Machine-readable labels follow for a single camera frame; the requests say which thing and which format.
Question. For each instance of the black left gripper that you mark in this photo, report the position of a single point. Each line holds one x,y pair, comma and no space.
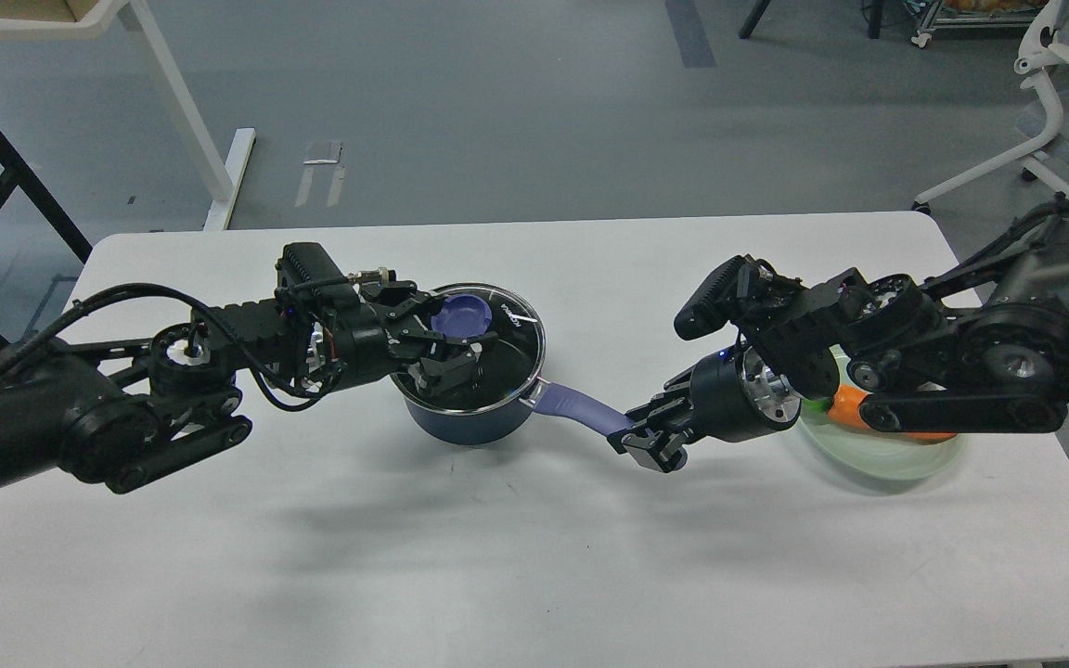
386,336

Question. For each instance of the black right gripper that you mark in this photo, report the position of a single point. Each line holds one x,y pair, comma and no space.
730,395

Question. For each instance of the glass lid with purple knob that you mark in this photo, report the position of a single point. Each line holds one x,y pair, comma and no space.
509,368

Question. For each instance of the blue saucepan with purple handle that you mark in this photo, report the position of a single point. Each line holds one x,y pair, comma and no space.
543,398

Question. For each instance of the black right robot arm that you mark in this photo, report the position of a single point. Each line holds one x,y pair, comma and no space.
981,349

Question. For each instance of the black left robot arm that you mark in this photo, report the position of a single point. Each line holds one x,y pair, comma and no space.
126,413

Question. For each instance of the orange toy carrot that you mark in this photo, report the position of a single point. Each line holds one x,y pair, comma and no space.
842,409

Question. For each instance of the pale green plate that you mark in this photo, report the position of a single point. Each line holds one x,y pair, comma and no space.
888,457

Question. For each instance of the wheeled cart base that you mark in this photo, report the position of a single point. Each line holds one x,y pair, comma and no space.
971,19

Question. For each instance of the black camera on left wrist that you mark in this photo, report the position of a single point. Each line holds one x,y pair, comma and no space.
308,278

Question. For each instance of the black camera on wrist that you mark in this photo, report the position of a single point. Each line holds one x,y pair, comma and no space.
726,294
308,278

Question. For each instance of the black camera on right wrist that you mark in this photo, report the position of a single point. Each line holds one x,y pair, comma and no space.
726,294

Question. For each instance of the white table leg frame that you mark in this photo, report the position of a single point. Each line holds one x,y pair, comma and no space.
68,20

